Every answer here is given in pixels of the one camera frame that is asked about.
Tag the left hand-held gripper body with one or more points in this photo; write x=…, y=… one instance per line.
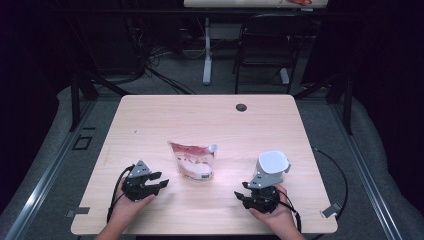
x=136, y=186

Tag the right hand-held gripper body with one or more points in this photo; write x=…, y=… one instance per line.
x=263, y=200

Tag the translucent plastic container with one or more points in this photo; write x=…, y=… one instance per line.
x=273, y=161

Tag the red and white refill pouch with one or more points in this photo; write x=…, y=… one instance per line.
x=193, y=163

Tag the person's right hand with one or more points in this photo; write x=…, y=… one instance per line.
x=281, y=216

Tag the person's left hand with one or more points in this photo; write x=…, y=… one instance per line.
x=128, y=210

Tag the grey tape piece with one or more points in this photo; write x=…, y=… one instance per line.
x=331, y=210
x=80, y=211

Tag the dark round table grommet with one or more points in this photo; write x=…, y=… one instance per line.
x=241, y=107

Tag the black metal stand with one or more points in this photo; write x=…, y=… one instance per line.
x=348, y=106
x=75, y=100

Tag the white desk foot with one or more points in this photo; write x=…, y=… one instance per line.
x=285, y=76

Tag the white desk leg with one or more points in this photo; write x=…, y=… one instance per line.
x=207, y=56

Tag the black folding chair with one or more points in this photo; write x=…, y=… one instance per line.
x=270, y=36

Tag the grey box under desk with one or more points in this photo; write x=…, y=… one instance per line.
x=226, y=31

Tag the pale wooden desk top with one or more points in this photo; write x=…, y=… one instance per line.
x=240, y=3

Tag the orange object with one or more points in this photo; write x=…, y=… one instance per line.
x=300, y=2

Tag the aluminium floor rail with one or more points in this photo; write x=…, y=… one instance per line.
x=43, y=196
x=366, y=176

